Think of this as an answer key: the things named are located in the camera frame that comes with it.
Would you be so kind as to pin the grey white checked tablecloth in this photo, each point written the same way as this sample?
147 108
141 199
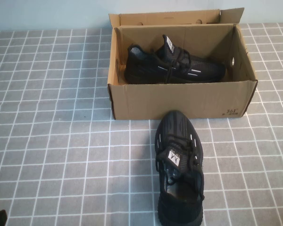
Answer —
61 164

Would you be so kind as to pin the black mesh sneaker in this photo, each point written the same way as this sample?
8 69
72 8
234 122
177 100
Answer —
155 68
179 127

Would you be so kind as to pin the brown cardboard shoe box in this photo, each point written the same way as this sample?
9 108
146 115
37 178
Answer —
167 101

